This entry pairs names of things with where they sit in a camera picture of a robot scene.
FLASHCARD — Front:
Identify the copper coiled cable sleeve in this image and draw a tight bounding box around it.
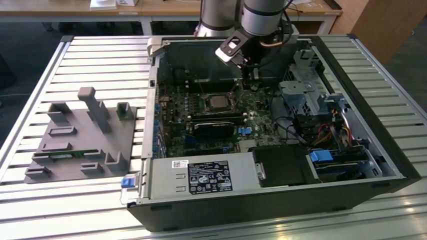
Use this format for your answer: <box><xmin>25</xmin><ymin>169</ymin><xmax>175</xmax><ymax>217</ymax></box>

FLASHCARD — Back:
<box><xmin>259</xmin><ymin>40</ymin><xmax>285</xmax><ymax>49</ymax></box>

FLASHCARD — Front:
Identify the silver chipset heatsink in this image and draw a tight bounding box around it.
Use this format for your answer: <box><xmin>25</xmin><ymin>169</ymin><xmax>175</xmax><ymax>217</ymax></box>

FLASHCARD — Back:
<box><xmin>240</xmin><ymin>139</ymin><xmax>260</xmax><ymax>151</ymax></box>

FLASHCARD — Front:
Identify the black graphics card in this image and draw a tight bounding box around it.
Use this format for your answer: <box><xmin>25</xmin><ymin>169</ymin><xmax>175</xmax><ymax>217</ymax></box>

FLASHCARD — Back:
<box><xmin>191</xmin><ymin>120</ymin><xmax>235</xmax><ymax>140</ymax></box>

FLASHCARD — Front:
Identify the yellow red wire bundle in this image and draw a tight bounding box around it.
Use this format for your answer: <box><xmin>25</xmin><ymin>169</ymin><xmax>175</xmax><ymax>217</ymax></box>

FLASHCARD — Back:
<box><xmin>312</xmin><ymin>117</ymin><xmax>355</xmax><ymax>147</ymax></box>

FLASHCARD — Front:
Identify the green RAM stick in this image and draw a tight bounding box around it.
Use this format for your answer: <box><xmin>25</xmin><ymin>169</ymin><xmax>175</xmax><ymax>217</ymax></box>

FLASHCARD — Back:
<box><xmin>48</xmin><ymin>149</ymin><xmax>87</xmax><ymax>160</ymax></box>

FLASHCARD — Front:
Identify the blue disk carrier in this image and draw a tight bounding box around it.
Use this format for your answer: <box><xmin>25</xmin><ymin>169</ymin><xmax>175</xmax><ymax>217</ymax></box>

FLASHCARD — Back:
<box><xmin>308</xmin><ymin>149</ymin><xmax>333</xmax><ymax>165</ymax></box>

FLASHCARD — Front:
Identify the green motherboard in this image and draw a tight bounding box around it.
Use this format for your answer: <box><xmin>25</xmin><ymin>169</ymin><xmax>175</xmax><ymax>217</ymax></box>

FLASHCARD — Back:
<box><xmin>153</xmin><ymin>81</ymin><xmax>291</xmax><ymax>159</ymax></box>

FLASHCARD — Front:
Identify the blue plastic latch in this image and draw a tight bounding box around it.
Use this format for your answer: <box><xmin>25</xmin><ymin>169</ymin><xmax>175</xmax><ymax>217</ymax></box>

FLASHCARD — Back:
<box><xmin>120</xmin><ymin>175</ymin><xmax>139</xmax><ymax>190</ymax></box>

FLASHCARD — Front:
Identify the grey parts rack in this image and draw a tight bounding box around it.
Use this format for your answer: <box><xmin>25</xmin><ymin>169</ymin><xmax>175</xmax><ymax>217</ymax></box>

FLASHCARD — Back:
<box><xmin>22</xmin><ymin>86</ymin><xmax>140</xmax><ymax>185</ymax></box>

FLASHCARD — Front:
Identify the black cable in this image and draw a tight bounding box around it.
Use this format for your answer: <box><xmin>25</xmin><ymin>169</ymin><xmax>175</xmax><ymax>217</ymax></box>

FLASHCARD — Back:
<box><xmin>271</xmin><ymin>117</ymin><xmax>309</xmax><ymax>147</ymax></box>

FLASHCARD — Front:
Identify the black plastic drive cover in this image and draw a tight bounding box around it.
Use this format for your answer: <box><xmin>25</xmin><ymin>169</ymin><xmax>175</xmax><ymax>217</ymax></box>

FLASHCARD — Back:
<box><xmin>248</xmin><ymin>144</ymin><xmax>323</xmax><ymax>189</ymax></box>

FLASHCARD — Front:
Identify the metal socket cover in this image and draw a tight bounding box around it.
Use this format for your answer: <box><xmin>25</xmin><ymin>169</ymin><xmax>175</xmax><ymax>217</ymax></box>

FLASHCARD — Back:
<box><xmin>227</xmin><ymin>79</ymin><xmax>244</xmax><ymax>101</ymax></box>

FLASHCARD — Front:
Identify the black RAM slot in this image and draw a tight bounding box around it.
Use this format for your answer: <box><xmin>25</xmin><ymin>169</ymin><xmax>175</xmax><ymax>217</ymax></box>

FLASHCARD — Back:
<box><xmin>183</xmin><ymin>79</ymin><xmax>239</xmax><ymax>87</ymax></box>
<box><xmin>188</xmin><ymin>112</ymin><xmax>245</xmax><ymax>119</ymax></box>
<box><xmin>189</xmin><ymin>116</ymin><xmax>247</xmax><ymax>124</ymax></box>
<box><xmin>184</xmin><ymin>85</ymin><xmax>240</xmax><ymax>93</ymax></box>

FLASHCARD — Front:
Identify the wooden cabinet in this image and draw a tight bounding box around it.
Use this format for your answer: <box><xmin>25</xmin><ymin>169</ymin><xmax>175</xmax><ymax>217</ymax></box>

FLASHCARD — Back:
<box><xmin>329</xmin><ymin>0</ymin><xmax>427</xmax><ymax>65</ymax></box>

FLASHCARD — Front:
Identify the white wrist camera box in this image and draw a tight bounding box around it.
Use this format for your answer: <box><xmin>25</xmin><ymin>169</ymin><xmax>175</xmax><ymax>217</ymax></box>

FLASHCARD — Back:
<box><xmin>213</xmin><ymin>34</ymin><xmax>251</xmax><ymax>69</ymax></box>

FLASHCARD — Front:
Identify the silver CPU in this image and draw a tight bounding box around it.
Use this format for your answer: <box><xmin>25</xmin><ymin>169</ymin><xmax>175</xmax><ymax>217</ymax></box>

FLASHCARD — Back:
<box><xmin>208</xmin><ymin>96</ymin><xmax>232</xmax><ymax>109</ymax></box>

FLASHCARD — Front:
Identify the black PC case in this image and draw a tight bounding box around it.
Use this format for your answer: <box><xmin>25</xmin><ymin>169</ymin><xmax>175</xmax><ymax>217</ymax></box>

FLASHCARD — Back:
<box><xmin>125</xmin><ymin>34</ymin><xmax>421</xmax><ymax>232</ymax></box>

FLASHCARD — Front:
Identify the metal drive cage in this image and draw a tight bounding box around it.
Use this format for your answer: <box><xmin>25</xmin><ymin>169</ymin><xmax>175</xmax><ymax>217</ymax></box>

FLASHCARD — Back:
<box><xmin>275</xmin><ymin>49</ymin><xmax>337</xmax><ymax>118</ymax></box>

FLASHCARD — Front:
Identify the silver power supply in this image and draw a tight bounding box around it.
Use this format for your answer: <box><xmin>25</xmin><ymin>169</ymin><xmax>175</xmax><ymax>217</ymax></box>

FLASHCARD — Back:
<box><xmin>143</xmin><ymin>152</ymin><xmax>267</xmax><ymax>201</ymax></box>

